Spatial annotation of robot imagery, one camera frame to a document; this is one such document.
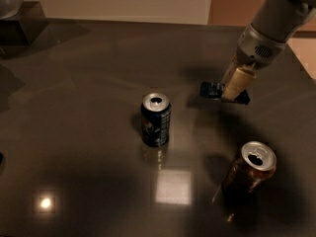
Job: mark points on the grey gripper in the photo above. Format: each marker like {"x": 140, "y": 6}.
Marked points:
{"x": 258, "y": 47}

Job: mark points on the blue rxbar wrapper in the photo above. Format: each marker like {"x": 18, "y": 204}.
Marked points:
{"x": 214, "y": 91}

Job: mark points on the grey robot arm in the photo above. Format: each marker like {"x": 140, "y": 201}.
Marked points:
{"x": 280, "y": 19}

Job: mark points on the blue soda can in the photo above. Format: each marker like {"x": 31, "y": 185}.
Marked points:
{"x": 155, "y": 119}

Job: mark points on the brown soda can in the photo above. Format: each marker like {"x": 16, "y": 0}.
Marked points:
{"x": 254, "y": 163}

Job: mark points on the dark brown stand block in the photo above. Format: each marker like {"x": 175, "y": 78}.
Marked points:
{"x": 25, "y": 27}

